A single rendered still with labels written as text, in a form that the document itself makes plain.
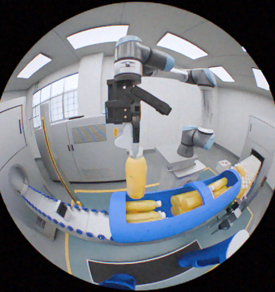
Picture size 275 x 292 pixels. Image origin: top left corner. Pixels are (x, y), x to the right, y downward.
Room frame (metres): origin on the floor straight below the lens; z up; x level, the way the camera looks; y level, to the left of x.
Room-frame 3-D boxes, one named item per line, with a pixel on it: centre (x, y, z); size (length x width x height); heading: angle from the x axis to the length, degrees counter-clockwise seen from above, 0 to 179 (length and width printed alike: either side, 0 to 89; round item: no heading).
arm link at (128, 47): (0.25, 0.02, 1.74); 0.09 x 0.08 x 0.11; 118
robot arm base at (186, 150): (0.62, -0.39, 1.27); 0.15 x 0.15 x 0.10
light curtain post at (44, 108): (0.47, 0.69, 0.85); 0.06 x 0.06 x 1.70; 5
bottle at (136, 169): (0.25, 0.00, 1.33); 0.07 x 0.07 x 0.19
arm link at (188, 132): (0.62, -0.39, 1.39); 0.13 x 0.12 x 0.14; 28
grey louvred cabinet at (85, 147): (1.57, 1.29, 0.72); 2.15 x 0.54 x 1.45; 102
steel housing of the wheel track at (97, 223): (0.18, 0.22, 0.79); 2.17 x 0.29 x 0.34; 95
